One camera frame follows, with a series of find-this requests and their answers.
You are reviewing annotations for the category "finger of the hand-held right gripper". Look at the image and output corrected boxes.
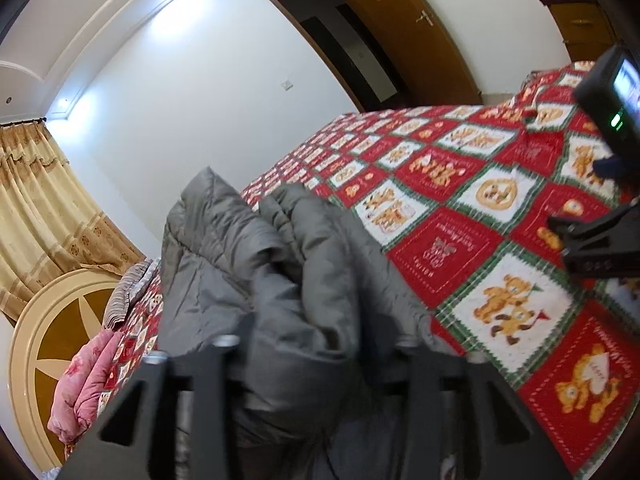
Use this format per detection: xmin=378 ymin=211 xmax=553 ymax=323
xmin=546 ymin=210 xmax=640 ymax=281
xmin=594 ymin=152 xmax=640 ymax=181

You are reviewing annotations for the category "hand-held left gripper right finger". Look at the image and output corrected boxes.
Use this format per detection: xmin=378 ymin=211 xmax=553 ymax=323
xmin=387 ymin=342 xmax=571 ymax=480

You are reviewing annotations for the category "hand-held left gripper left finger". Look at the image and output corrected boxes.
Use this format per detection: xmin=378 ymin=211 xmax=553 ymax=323
xmin=60 ymin=335 xmax=242 ymax=480

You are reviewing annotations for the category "grey down jacket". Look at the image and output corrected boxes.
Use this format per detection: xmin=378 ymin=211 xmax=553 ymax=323
xmin=157 ymin=166 xmax=481 ymax=480

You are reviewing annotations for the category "wooden cabinet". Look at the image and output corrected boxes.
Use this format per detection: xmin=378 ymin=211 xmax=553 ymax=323
xmin=542 ymin=0 xmax=621 ymax=63

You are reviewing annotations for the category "striped pillow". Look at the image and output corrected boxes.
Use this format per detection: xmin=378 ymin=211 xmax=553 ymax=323
xmin=102 ymin=258 xmax=161 ymax=331

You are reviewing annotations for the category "red bear printed blanket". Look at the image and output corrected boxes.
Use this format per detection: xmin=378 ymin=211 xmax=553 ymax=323
xmin=100 ymin=60 xmax=640 ymax=480

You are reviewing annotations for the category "pink quilt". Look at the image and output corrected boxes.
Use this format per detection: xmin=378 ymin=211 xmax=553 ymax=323
xmin=47 ymin=330 xmax=126 ymax=446

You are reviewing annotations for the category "cream round headboard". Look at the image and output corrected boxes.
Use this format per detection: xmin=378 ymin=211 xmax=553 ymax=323
xmin=7 ymin=267 xmax=126 ymax=471

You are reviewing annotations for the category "brown wooden door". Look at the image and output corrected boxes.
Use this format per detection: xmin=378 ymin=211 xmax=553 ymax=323
xmin=330 ymin=0 xmax=483 ymax=108

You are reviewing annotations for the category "beige patterned curtain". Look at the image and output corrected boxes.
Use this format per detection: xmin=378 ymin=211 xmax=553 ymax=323
xmin=0 ymin=122 xmax=146 ymax=321

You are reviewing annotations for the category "curtain rod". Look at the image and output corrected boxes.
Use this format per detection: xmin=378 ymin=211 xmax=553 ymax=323
xmin=0 ymin=116 xmax=48 ymax=129

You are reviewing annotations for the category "dark wooden door frame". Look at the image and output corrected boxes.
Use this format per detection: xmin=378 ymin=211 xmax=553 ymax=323
xmin=264 ymin=0 xmax=416 ymax=111

